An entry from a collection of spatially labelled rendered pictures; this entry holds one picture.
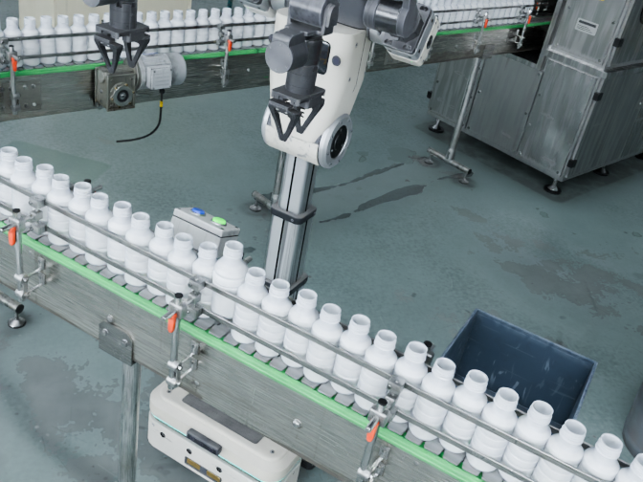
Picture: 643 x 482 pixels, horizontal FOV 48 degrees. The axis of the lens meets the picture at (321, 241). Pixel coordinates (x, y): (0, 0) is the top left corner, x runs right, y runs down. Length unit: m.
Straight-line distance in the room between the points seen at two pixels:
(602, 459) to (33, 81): 2.23
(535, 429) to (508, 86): 3.98
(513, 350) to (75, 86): 1.85
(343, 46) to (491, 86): 3.41
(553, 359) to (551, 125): 3.23
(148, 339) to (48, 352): 1.39
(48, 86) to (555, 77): 3.20
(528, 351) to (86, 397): 1.63
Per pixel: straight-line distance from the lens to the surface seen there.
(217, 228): 1.64
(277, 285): 1.42
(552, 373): 1.90
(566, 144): 4.94
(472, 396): 1.32
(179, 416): 2.41
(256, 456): 2.31
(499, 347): 1.91
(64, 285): 1.77
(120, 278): 1.67
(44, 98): 2.86
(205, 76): 3.18
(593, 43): 4.80
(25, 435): 2.71
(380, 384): 1.37
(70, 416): 2.76
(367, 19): 1.71
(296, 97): 1.38
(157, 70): 2.84
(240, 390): 1.54
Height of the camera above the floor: 1.97
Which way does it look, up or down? 31 degrees down
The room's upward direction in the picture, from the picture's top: 11 degrees clockwise
